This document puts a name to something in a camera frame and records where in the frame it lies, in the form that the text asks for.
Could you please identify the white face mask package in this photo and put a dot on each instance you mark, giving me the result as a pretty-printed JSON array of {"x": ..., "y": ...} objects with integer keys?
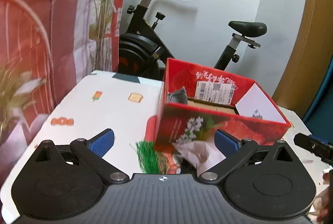
[{"x": 198, "y": 156}]

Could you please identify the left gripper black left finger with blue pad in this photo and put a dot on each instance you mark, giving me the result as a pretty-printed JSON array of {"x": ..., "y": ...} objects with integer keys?
[{"x": 90, "y": 153}]

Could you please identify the wooden door frame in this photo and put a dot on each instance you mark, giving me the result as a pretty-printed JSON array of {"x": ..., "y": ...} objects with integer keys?
[{"x": 309, "y": 59}]

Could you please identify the teal blue curtain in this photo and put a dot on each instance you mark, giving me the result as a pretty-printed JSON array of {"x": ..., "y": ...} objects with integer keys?
[{"x": 319, "y": 116}]

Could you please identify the red strawberry cardboard box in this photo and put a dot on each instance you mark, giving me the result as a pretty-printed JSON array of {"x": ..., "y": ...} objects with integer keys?
[{"x": 216, "y": 100}]

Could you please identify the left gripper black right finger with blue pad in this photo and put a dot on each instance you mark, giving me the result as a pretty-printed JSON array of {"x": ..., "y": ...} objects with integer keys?
[{"x": 237, "y": 154}]

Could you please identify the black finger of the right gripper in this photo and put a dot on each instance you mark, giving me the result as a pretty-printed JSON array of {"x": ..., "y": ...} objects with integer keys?
[{"x": 319, "y": 147}]

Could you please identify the black exercise bike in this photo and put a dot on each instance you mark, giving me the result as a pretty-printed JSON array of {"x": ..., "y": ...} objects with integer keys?
[{"x": 140, "y": 48}]

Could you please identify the red plant print curtain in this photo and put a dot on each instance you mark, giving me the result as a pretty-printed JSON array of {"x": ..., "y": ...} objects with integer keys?
[{"x": 47, "y": 47}]

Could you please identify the white patterned tablecloth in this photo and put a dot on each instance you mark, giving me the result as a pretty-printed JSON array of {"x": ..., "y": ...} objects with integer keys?
[{"x": 124, "y": 104}]

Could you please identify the person's right hand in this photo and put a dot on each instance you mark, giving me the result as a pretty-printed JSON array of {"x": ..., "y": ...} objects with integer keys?
[{"x": 325, "y": 209}]

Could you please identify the grey fabric item in box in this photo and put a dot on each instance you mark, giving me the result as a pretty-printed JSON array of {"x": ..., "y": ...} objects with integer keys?
[{"x": 179, "y": 96}]

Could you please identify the green tassel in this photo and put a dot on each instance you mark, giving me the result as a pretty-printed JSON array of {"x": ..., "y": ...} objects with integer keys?
[{"x": 155, "y": 162}]

